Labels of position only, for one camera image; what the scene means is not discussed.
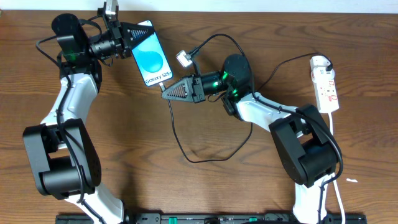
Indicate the white USB charger adapter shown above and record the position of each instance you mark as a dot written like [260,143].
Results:
[321,61]

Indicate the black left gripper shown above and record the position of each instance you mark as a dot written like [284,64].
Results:
[118,38]

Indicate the blue Samsung Galaxy smartphone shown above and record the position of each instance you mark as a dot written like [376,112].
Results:
[152,61]

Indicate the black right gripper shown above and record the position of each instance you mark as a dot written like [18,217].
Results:
[197,89]

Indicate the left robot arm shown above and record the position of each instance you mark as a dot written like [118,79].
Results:
[62,157]

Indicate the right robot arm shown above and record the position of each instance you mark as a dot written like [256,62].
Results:
[306,147]

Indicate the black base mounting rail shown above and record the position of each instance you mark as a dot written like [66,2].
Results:
[156,218]

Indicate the white power strip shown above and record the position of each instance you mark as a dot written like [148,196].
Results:
[325,89]

